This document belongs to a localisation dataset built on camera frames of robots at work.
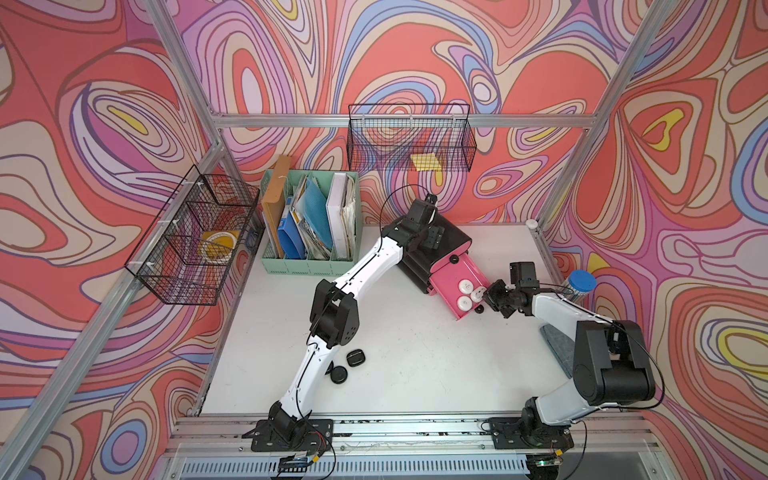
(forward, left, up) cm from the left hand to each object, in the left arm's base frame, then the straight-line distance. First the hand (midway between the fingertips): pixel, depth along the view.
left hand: (431, 229), depth 94 cm
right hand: (-18, -17, -15) cm, 28 cm away
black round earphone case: (-39, +28, -18) cm, 51 cm away
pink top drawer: (-9, -5, -2) cm, 11 cm away
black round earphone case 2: (-37, +30, -19) cm, 51 cm away
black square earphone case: (-35, +23, -17) cm, 46 cm away
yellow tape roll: (-20, +55, +14) cm, 60 cm away
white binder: (+3, +30, +7) cm, 31 cm away
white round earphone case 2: (-18, -11, -15) cm, 26 cm away
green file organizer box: (-4, +40, -15) cm, 43 cm away
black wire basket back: (+30, +15, +16) cm, 37 cm away
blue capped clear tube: (-22, -38, +1) cm, 44 cm away
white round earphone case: (-13, -12, -13) cm, 22 cm away
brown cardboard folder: (-3, +45, +14) cm, 48 cm away
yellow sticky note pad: (+14, +2, +16) cm, 21 cm away
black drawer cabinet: (-9, +5, -6) cm, 12 cm away
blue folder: (-3, +45, -1) cm, 45 cm away
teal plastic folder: (+5, +37, +7) cm, 38 cm away
